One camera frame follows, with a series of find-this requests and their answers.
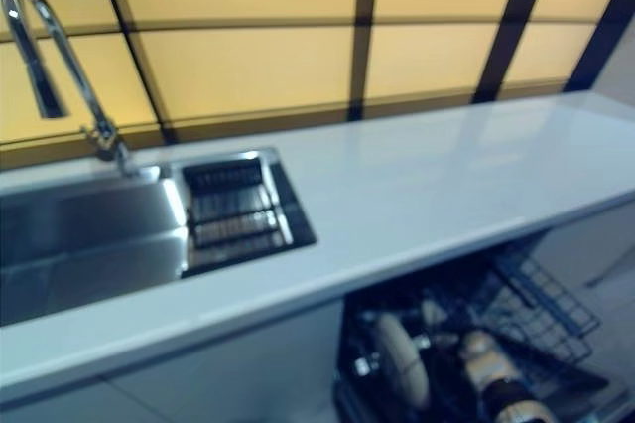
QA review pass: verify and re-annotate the right robot hand black glove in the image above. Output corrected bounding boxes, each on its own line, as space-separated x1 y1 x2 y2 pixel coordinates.
429 321 472 359

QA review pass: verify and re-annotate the open built-in dishwasher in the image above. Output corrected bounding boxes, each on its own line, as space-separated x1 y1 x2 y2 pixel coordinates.
331 238 635 423

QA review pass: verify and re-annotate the narrow white cabinet door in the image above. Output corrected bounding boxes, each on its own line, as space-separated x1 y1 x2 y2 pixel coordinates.
106 298 346 423

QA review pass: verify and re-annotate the black dish drying rack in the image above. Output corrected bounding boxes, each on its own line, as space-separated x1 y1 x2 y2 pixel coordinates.
179 152 318 279

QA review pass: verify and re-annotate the stainless steel sink basin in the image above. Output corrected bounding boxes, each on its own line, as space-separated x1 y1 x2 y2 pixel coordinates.
0 146 318 329

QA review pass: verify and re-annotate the chrome gooseneck kitchen faucet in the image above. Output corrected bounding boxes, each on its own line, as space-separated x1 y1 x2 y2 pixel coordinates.
0 0 143 179

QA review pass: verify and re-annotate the dark wire lower dishwasher rack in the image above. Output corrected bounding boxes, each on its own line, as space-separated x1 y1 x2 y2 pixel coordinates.
341 283 611 423

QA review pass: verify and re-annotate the dark wire dishwasher rack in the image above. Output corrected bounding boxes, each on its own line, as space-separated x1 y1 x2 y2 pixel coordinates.
488 248 601 364
341 283 611 423

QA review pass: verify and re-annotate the dark wire upper dishwasher rack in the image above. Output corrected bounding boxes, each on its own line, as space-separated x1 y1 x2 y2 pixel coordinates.
488 248 601 364

